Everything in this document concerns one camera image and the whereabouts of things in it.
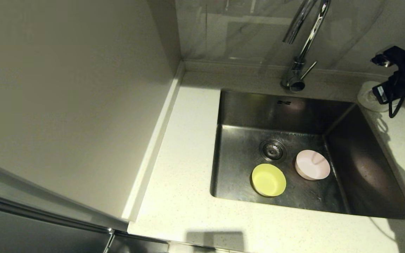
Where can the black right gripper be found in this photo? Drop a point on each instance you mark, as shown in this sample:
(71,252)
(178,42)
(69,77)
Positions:
(404,75)

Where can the white plastic bowl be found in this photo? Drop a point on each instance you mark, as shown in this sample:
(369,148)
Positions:
(366,98)

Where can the chrome gooseneck kitchen faucet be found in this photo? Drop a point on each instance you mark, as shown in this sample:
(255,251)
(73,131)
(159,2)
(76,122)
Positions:
(295,72)

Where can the pink plastic bowl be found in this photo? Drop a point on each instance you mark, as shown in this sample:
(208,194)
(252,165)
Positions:
(312,165)

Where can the yellow plastic bowl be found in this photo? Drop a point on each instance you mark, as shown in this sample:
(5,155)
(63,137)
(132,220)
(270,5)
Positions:
(268,180)

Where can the stainless steel sink basin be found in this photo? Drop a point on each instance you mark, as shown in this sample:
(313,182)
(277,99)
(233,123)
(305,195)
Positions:
(357,168)

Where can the round metal drain strainer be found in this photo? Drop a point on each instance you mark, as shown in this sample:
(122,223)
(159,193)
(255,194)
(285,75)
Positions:
(272,150)

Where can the beige cabinet side panel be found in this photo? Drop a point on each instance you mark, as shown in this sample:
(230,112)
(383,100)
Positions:
(65,88)

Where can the grey metal appliance door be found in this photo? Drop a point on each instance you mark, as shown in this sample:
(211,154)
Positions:
(30,228)

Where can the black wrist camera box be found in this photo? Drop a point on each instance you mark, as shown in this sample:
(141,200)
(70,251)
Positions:
(380,94)

